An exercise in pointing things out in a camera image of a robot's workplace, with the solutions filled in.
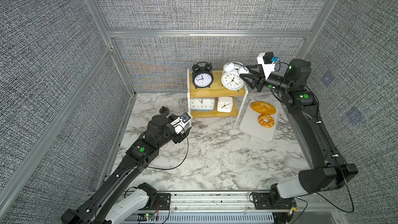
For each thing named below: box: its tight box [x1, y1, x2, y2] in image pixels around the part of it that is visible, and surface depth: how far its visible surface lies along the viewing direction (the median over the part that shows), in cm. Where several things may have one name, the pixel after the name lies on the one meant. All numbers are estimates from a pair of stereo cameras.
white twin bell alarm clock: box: [221, 61, 250, 92], surface depth 68 cm
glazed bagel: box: [258, 114, 275, 129], surface depth 103 cm
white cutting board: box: [238, 100, 280, 143], surface depth 103 cm
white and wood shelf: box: [186, 68, 249, 131], surface depth 78 cm
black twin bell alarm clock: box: [191, 61, 215, 89], surface depth 74 cm
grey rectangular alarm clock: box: [190, 98, 216, 112], surface depth 87 cm
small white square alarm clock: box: [217, 96, 234, 113], surface depth 87 cm
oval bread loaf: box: [250, 101, 277, 116], surface depth 107 cm
